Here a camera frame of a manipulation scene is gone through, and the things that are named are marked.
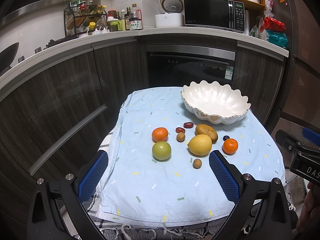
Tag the red jujube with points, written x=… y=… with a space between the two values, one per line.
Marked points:
x=188 y=125
x=180 y=130

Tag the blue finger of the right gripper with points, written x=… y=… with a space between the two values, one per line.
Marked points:
x=289 y=143
x=309 y=134

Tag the light blue patterned cloth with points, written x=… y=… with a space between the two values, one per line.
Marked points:
x=145 y=191

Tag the black wire spice rack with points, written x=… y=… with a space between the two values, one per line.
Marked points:
x=81 y=18

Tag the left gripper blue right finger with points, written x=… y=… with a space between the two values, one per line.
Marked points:
x=241 y=189

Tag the black built-in dishwasher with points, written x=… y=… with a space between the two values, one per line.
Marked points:
x=176 y=65

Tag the yellow lemon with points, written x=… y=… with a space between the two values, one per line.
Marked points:
x=200 y=145

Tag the black wok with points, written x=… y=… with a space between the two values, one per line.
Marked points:
x=7 y=56

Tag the grey checkered fringed cloth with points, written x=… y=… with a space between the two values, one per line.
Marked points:
x=117 y=230

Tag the large soy sauce bottle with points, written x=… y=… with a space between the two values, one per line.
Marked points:
x=135 y=18

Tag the orange tangerine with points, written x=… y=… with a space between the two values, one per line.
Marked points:
x=160 y=134
x=230 y=146

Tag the teal plastic bag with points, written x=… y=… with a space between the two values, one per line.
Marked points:
x=277 y=38

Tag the white scalloped ceramic bowl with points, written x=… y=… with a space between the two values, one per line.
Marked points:
x=215 y=103

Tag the white rice cooker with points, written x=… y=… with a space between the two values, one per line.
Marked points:
x=172 y=14

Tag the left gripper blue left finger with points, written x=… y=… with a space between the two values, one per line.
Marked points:
x=79 y=189

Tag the dark blueberry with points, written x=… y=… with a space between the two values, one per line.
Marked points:
x=226 y=137

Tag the green apple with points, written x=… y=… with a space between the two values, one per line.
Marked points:
x=161 y=150

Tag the red plastic bag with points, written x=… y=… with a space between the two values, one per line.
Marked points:
x=270 y=23

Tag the green lidded jar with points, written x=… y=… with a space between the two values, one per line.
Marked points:
x=115 y=26

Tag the black microwave oven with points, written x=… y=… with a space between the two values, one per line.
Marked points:
x=220 y=14

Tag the brown longan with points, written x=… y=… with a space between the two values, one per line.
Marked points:
x=197 y=163
x=180 y=137

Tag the brown green pear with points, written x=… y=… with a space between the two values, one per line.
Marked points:
x=207 y=130

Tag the right hand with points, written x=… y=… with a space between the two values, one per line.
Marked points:
x=309 y=217

